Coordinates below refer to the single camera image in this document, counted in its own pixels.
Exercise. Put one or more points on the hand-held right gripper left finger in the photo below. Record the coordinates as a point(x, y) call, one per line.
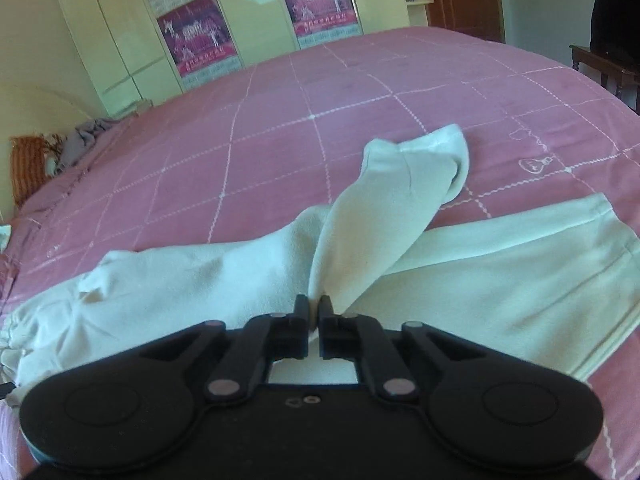
point(301, 310)

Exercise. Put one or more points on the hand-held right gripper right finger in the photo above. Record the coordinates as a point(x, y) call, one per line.
point(326, 310)

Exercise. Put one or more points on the white pants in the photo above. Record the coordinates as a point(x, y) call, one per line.
point(450, 280)

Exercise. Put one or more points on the pink checked bedspread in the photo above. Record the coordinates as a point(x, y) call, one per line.
point(350, 90)

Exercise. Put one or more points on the grey crumpled cloth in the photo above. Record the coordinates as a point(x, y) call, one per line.
point(85, 135)

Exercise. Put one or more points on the pale green cloth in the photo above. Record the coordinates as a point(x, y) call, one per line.
point(4, 237)

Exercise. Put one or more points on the cream corner shelf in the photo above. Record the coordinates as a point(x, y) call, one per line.
point(421, 2)

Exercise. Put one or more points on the cream glossy wardrobe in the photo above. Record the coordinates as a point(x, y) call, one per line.
point(100, 35)

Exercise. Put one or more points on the black backed wooden chair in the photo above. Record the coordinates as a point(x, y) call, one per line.
point(612, 15)

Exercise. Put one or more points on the large purple wall poster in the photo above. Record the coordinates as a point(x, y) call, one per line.
point(320, 0)
point(200, 40)

